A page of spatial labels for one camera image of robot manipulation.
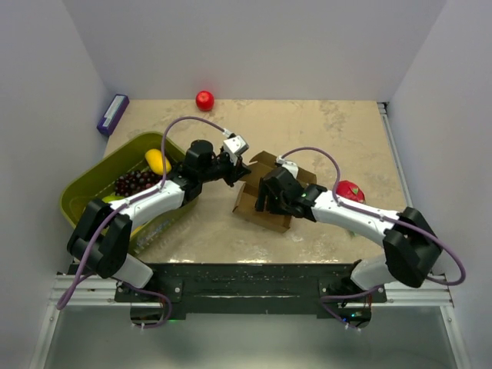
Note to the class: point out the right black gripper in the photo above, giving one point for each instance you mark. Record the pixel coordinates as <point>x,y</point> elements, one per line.
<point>264,191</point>

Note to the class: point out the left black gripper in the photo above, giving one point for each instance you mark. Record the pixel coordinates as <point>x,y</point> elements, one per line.
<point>235,171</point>

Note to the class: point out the brown cardboard box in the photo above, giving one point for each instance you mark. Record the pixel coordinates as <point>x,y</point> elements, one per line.
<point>244,206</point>

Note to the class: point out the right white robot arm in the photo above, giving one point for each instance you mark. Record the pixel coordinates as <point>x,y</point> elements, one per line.
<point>406,238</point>

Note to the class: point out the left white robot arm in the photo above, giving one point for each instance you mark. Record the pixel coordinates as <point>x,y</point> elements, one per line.
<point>101,238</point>

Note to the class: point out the purple rectangular box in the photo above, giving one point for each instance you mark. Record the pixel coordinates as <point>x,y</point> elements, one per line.
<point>112,116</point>

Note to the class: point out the yellow mango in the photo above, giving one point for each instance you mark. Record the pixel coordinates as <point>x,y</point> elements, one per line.
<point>157,162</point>

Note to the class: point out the red dragon fruit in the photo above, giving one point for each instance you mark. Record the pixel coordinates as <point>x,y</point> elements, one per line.
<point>349,190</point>

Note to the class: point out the red apple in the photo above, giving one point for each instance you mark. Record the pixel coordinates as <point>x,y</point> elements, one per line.
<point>204,100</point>

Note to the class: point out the purple grape bunch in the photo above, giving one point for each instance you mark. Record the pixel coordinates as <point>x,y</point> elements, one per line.
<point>135,182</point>

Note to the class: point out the green pear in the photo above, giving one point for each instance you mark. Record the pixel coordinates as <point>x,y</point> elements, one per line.
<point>114,199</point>

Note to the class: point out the olive green plastic bin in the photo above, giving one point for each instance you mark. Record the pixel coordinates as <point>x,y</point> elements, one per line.
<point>98,182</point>

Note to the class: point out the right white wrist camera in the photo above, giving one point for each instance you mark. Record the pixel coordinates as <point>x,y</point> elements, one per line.
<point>290,166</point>

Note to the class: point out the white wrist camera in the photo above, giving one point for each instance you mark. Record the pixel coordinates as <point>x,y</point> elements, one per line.
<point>290,166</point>
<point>235,145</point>

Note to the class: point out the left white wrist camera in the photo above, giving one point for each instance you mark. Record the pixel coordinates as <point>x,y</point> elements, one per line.
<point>235,145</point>

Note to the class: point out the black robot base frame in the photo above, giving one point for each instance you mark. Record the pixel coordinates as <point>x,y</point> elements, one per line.
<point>307,289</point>

